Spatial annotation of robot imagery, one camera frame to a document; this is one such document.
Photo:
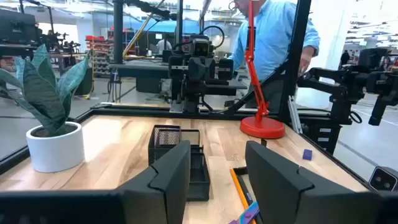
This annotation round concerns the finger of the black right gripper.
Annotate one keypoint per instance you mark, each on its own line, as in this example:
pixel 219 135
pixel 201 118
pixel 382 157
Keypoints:
pixel 209 68
pixel 195 68

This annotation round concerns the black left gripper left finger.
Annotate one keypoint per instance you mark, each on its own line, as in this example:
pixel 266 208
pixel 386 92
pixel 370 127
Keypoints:
pixel 161 186

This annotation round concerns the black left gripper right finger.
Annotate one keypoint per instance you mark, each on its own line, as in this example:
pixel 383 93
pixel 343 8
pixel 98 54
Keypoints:
pixel 280 193

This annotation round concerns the black pen with print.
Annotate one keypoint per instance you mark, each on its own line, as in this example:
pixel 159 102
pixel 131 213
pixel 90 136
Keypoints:
pixel 244 188

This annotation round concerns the orange pencil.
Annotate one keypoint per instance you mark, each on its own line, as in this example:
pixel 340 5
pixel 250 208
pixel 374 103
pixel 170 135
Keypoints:
pixel 239 189

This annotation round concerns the purple eraser block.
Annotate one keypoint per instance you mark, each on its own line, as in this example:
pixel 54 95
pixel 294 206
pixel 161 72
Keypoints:
pixel 307 154

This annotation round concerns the black mesh desk organizer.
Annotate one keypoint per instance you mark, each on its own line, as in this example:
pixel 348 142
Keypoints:
pixel 168 137

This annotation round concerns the black neighbouring robot arm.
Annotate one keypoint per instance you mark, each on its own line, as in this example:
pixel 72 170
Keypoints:
pixel 348 84

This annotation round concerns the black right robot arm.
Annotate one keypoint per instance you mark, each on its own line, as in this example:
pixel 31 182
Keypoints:
pixel 192 93

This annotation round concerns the person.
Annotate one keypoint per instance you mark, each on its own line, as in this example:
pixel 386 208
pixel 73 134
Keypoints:
pixel 163 46
pixel 270 37

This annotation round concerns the grey background workbench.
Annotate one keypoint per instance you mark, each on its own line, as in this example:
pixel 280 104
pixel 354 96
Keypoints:
pixel 140 70

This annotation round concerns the red desk lamp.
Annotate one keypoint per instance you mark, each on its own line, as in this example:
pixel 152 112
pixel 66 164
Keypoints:
pixel 262 127

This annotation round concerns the red storage shelf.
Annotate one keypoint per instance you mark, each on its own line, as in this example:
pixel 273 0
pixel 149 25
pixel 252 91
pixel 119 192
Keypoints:
pixel 98 53

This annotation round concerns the snake plant in white pot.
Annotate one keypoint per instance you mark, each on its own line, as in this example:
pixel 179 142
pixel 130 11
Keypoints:
pixel 56 152

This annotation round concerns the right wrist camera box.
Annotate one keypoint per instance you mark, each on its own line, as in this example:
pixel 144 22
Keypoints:
pixel 201 46

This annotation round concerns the black aluminium table frame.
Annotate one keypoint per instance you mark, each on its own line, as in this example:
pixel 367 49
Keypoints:
pixel 292 62

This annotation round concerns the silver table-level camera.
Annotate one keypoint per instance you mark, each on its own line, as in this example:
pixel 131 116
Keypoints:
pixel 384 179

